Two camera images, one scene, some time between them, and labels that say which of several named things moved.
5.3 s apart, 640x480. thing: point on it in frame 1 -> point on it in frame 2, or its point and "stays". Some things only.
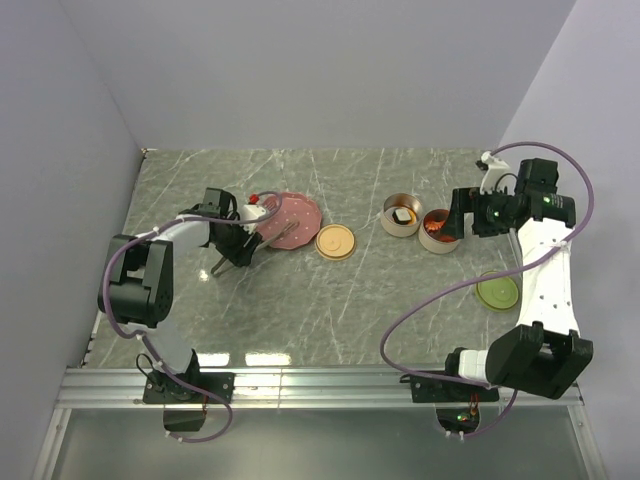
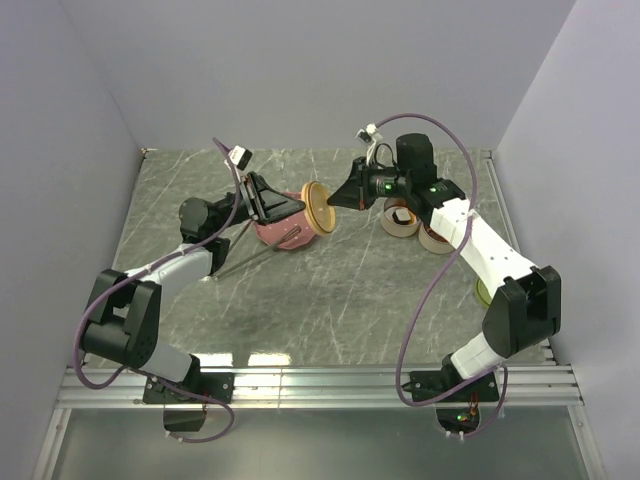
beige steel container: (401, 214) stays
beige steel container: (430, 230) stays
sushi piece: (401, 216) stays
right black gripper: (464, 200) -> (355, 192)
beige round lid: (335, 242) -> (319, 214)
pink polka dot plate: (297, 223) stays
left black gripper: (241, 255) -> (265, 203)
